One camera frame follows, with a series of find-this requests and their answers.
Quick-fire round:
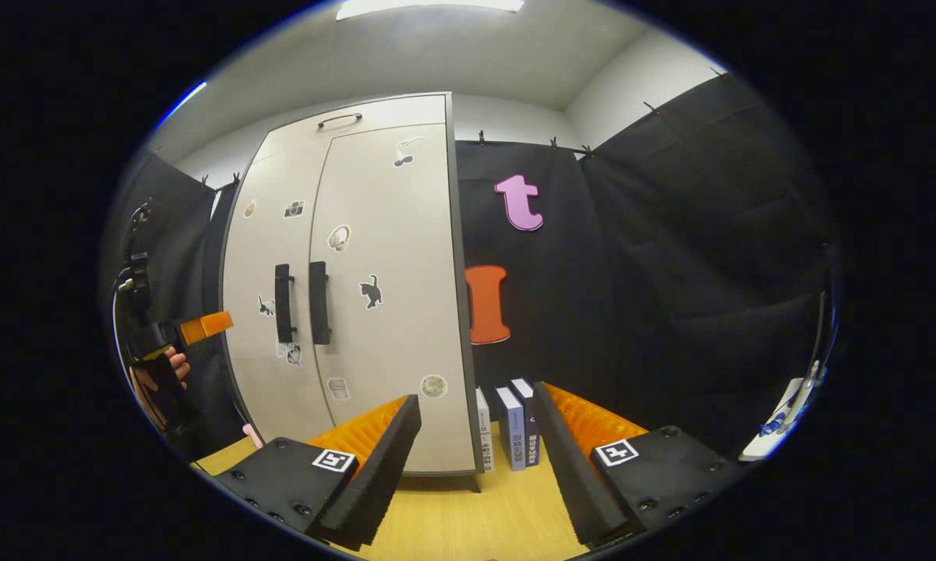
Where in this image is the white cabinet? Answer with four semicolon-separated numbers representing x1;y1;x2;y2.
218;92;486;493

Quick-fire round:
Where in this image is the blue grey book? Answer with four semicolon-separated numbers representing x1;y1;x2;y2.
496;386;528;472

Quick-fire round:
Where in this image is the white book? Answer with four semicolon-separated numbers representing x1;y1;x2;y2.
475;387;496;473

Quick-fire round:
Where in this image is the dark blue book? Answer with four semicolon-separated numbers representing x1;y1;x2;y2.
510;378;541;467

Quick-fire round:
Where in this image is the long ceiling light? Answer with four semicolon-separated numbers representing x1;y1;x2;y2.
156;80;208;129
335;0;527;22

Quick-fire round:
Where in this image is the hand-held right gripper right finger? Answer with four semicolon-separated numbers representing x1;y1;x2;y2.
532;381;749;546

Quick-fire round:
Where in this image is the black backdrop cloth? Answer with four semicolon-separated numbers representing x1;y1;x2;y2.
101;74;839;468

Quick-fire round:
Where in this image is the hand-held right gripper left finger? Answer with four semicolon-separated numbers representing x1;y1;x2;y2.
214;393;423;550

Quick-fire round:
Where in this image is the white cabinet door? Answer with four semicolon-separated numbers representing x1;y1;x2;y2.
309;123;476;476
220;132;336;446

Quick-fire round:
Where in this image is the white and blue object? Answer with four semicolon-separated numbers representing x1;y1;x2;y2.
739;358;827;462

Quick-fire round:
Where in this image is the black door handle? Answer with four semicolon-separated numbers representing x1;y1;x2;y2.
274;263;295;344
309;261;333;346

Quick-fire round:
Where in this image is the white cabinet drawer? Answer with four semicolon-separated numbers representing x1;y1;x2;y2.
251;93;447;164

